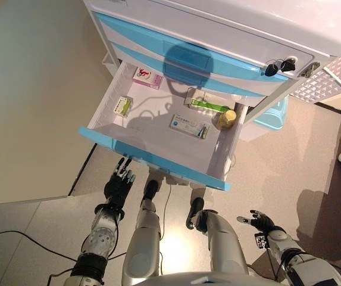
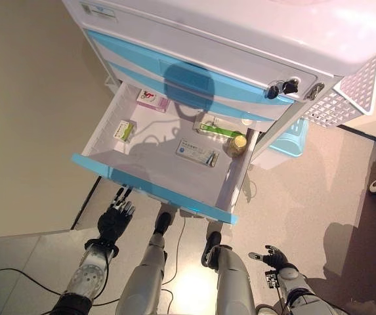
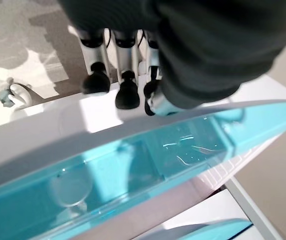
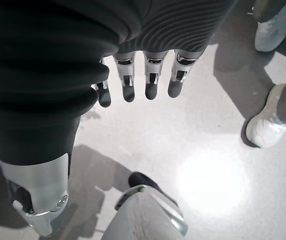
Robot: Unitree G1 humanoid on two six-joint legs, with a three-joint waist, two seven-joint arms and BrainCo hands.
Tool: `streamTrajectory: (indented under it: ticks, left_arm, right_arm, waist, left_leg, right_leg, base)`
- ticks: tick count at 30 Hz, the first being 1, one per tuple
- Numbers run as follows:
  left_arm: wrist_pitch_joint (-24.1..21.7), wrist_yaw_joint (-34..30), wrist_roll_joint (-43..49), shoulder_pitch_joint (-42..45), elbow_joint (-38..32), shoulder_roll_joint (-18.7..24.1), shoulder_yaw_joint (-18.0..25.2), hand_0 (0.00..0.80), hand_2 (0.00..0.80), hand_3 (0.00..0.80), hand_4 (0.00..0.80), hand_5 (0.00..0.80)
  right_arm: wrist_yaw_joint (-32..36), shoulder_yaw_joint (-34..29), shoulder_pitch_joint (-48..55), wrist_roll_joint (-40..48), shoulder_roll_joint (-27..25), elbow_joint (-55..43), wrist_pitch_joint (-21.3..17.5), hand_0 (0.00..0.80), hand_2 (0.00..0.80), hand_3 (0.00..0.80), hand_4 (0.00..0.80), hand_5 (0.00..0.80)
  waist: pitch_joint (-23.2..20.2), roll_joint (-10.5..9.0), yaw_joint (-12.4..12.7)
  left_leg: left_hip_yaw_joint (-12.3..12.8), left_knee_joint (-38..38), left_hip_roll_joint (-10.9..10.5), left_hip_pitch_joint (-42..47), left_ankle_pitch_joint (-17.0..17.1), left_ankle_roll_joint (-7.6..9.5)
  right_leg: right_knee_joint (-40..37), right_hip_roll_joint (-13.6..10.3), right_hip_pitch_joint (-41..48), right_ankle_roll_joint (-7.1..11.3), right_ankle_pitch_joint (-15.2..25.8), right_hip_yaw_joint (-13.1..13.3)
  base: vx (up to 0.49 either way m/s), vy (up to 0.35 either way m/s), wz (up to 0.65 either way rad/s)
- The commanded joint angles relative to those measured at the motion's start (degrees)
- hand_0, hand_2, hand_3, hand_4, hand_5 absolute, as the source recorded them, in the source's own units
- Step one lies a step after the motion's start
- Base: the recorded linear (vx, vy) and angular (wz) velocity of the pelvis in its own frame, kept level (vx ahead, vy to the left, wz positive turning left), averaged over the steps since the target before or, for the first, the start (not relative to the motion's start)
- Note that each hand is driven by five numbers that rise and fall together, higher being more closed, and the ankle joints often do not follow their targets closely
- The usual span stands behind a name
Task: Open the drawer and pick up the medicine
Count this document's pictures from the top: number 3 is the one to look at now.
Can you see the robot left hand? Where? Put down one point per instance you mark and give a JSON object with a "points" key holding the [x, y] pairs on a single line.
{"points": [[207, 37]]}

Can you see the large blue-fronted cart drawer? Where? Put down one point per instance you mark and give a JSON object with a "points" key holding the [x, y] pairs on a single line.
{"points": [[157, 155]]}

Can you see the white blue medical cart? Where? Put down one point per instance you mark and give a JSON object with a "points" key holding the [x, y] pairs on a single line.
{"points": [[255, 207]]}

